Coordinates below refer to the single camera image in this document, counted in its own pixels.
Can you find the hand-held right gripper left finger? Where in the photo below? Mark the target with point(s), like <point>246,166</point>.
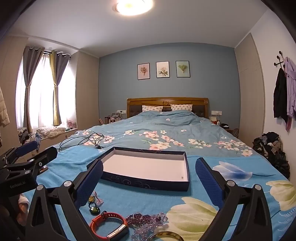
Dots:
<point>89,185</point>

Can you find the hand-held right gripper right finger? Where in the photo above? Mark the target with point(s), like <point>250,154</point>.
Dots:
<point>208,180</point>

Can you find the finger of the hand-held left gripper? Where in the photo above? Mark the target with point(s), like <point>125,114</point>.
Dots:
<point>26,149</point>
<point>47,155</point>

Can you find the orange smart watch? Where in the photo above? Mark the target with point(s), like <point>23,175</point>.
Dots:
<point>108,215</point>

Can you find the dark blue shallow box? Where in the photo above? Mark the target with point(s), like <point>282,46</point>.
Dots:
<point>143,164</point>

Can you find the amber bangle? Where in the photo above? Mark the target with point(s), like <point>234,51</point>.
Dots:
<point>166,233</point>

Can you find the person's left forearm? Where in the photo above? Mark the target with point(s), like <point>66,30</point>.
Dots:
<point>23,204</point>

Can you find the patterned clothes pile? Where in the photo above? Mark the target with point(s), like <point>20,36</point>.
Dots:
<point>24,135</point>

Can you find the smartphone with orange case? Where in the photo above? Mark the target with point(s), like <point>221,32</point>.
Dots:
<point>43,169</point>

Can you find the beige window seat cabinet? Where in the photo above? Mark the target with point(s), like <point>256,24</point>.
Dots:
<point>57,141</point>

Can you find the cream bedding pile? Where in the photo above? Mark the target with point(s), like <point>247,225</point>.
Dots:
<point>50,132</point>

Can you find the small pink fan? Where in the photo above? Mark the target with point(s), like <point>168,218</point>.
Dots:
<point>70,124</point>

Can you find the beige padded jacket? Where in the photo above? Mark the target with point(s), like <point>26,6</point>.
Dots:
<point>3,109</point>

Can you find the dark nightstand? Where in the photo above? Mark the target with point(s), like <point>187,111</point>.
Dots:
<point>229,129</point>

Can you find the white sheer curtain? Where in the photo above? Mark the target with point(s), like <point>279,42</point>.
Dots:
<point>40,92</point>

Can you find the floral blue bed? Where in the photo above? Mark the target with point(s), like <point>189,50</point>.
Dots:
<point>185,125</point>

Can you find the small white bedside object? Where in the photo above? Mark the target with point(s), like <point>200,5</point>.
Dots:
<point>214,120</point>

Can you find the group of cosmetic bottles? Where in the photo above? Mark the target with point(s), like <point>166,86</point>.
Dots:
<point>109,119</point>

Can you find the pile of dark clothes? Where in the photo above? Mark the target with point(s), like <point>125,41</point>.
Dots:
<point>270,148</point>

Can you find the tall beige wardrobe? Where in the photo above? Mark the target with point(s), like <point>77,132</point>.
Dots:
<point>249,92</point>
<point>9,67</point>
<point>87,92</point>

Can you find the white patterned pillow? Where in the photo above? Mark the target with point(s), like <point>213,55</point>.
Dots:
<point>181,107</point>
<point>151,108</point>

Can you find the yellow and grey curtain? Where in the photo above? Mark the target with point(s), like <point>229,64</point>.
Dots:
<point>56,74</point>

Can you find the wooden bed headboard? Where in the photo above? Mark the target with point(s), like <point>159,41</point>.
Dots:
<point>166,101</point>

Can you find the black jacket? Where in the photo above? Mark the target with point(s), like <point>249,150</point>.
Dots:
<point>280,97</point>

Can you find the green leaf framed picture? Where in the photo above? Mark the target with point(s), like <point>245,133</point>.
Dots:
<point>182,68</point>

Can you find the white flower framed picture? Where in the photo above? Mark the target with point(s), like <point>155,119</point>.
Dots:
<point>162,70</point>

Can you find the purple jacket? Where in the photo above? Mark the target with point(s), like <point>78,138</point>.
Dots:
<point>291,92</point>

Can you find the pink flower framed picture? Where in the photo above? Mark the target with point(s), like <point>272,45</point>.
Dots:
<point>143,71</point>

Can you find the round ceiling lamp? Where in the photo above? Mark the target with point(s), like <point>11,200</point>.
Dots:
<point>134,5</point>

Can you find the white wall socket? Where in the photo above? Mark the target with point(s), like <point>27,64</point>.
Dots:
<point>216,112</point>
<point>121,112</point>

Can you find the black wall coat hook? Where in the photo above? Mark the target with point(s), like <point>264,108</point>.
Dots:
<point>280,59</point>

